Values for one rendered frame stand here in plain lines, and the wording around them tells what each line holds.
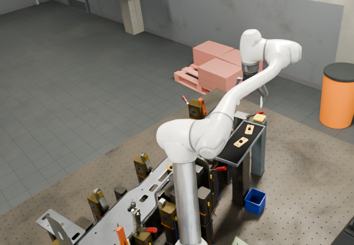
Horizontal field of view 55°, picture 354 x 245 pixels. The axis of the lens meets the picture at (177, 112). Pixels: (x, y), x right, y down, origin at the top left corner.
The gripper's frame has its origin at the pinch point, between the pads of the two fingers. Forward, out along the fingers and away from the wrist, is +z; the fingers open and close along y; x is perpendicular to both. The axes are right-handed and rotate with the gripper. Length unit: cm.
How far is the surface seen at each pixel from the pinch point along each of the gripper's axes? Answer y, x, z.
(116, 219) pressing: 54, 69, 34
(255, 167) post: -2, -10, 58
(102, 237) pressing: 56, 80, 34
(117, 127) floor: 183, -118, 135
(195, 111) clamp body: 45, -31, 34
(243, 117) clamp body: 8.9, -24.6, 28.7
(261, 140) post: -5.4, -9.4, 33.6
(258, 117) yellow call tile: -2.8, -12.8, 18.6
